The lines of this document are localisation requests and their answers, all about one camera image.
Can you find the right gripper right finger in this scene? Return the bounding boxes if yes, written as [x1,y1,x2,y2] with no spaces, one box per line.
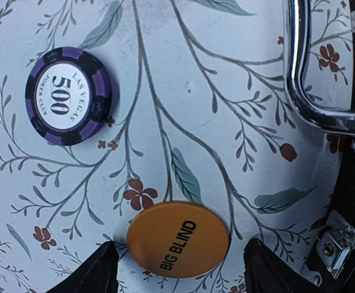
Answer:
[243,237,339,292]

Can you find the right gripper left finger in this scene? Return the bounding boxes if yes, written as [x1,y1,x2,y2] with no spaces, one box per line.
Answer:
[48,241,119,293]

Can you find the black poker case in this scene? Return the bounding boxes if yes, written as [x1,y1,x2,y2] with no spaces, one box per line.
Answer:
[284,1,355,292]

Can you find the orange round button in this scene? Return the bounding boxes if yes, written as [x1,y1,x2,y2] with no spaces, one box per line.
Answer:
[126,201,230,278]

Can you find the floral tablecloth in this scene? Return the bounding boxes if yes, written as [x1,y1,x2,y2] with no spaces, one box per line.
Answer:
[0,1,344,292]

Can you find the black white dealer chip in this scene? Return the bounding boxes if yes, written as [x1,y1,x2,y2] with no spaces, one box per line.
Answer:
[24,46,112,147]

